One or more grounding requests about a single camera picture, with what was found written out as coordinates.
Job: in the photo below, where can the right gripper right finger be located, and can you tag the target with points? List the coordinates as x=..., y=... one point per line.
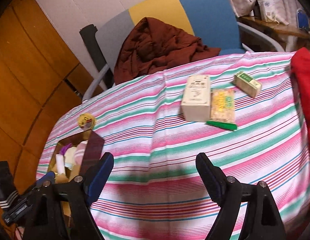
x=262, y=218

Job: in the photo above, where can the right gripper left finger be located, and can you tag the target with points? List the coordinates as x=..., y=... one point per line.
x=62, y=211

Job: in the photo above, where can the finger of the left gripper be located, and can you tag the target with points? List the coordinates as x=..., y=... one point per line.
x=50, y=176

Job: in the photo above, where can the yellow sponge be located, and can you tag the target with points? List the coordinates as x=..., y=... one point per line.
x=68, y=176

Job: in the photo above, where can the pink striped sock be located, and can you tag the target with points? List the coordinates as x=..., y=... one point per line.
x=79, y=152

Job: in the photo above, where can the purple wrapper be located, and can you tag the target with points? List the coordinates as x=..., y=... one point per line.
x=64, y=149

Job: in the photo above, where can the gold shiny box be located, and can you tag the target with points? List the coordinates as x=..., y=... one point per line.
x=92, y=147

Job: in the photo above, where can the striped pink green tablecloth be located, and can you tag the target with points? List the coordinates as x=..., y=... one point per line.
x=154, y=190

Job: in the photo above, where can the yellow green cracker packet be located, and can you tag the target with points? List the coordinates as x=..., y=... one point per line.
x=222, y=109

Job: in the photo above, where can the beige medicine box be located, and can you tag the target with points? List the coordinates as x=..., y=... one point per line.
x=196, y=99

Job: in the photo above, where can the small green white box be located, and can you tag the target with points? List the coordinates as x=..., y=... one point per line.
x=247, y=84

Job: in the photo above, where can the red cloth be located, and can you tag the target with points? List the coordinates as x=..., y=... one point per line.
x=300, y=68

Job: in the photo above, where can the dark red jacket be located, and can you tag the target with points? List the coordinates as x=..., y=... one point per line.
x=154, y=46

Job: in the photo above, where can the wooden side shelf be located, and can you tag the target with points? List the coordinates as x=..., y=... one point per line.
x=277, y=28

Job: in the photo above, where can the blue round object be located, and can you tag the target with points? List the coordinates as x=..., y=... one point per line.
x=302, y=20

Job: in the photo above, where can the grey yellow blue chair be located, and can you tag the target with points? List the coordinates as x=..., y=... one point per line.
x=212, y=20

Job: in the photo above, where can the white tissue pack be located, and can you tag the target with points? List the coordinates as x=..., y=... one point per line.
x=267, y=11

